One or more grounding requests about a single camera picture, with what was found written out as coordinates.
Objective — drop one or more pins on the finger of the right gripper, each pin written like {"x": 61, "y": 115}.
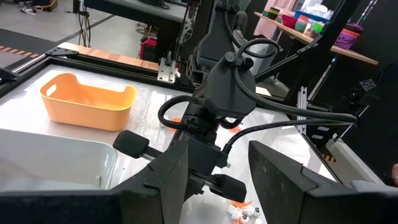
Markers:
{"x": 130, "y": 144}
{"x": 230, "y": 188}

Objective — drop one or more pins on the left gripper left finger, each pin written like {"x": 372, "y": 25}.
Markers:
{"x": 140, "y": 205}

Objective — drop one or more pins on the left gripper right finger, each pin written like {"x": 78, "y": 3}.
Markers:
{"x": 295, "y": 199}

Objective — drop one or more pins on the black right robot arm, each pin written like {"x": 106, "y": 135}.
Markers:
{"x": 227, "y": 87}

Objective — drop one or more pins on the yellow plastic bin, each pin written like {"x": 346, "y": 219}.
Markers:
{"x": 87, "y": 115}

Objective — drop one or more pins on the grey plastic bin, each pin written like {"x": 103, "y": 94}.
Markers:
{"x": 46, "y": 155}

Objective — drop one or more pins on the silver aluminium extrusion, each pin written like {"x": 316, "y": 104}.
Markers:
{"x": 302, "y": 105}

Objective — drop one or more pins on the red device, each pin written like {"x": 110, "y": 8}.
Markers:
{"x": 148, "y": 46}

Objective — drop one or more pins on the person's hand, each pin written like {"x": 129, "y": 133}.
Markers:
{"x": 395, "y": 175}

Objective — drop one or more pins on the grey work table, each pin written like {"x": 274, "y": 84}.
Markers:
{"x": 140, "y": 9}

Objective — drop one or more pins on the pink cloth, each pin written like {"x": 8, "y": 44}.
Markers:
{"x": 261, "y": 28}

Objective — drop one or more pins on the black mat with orange stripes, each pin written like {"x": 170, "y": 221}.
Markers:
{"x": 18, "y": 40}

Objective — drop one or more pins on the wooden shelf board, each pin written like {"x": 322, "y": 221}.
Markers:
{"x": 351, "y": 55}

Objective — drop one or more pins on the red bowl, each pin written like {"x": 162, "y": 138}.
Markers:
{"x": 289, "y": 21}

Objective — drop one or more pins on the stack of coloured cups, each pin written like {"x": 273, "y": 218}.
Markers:
{"x": 301, "y": 25}

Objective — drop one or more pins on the purple plastic bin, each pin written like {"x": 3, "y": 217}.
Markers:
{"x": 346, "y": 40}

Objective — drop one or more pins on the green cup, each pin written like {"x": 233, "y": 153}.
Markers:
{"x": 317, "y": 28}

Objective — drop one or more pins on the blue tray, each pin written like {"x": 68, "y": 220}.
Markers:
{"x": 323, "y": 19}

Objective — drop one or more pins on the white tissue bundle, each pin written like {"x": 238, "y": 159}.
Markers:
{"x": 314, "y": 9}

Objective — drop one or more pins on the silver metal bracket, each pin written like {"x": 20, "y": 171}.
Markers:
{"x": 166, "y": 73}

